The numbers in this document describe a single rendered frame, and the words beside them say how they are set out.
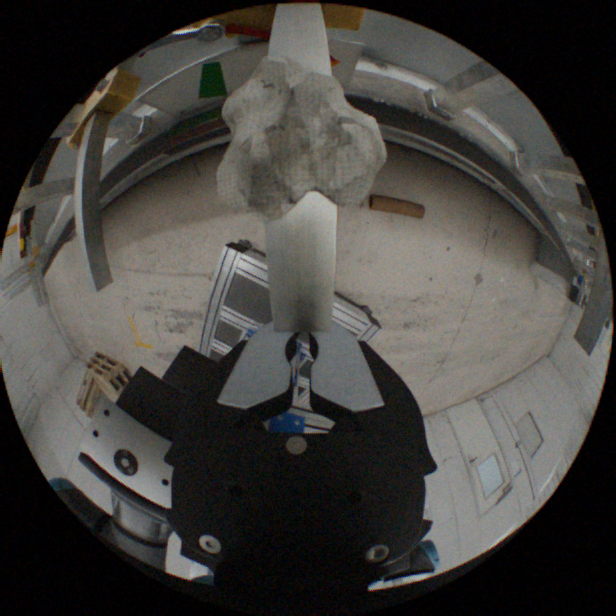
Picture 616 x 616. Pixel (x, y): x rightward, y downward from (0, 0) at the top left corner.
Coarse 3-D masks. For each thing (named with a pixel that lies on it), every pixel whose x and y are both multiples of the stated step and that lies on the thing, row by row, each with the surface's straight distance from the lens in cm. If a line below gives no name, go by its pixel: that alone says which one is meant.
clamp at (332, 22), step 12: (228, 12) 23; (240, 12) 23; (252, 12) 23; (264, 12) 23; (324, 12) 23; (336, 12) 23; (348, 12) 23; (360, 12) 23; (192, 24) 25; (228, 24) 24; (240, 24) 24; (252, 24) 24; (264, 24) 24; (336, 24) 24; (348, 24) 24; (228, 36) 25
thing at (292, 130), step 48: (240, 96) 9; (288, 96) 8; (336, 96) 9; (240, 144) 7; (288, 144) 7; (336, 144) 7; (384, 144) 8; (240, 192) 8; (288, 192) 7; (336, 192) 7
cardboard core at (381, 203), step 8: (376, 200) 92; (384, 200) 94; (392, 200) 96; (400, 200) 99; (376, 208) 93; (384, 208) 94; (392, 208) 96; (400, 208) 97; (408, 208) 99; (416, 208) 102; (424, 208) 106; (416, 216) 104
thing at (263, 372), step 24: (264, 336) 10; (288, 336) 9; (240, 360) 8; (264, 360) 8; (288, 360) 8; (240, 384) 8; (264, 384) 7; (288, 384) 7; (240, 408) 7; (264, 408) 7; (288, 408) 8
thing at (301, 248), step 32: (288, 32) 15; (320, 32) 15; (320, 64) 11; (320, 192) 7; (288, 224) 7; (320, 224) 7; (288, 256) 8; (320, 256) 8; (288, 288) 8; (320, 288) 8; (288, 320) 9; (320, 320) 9
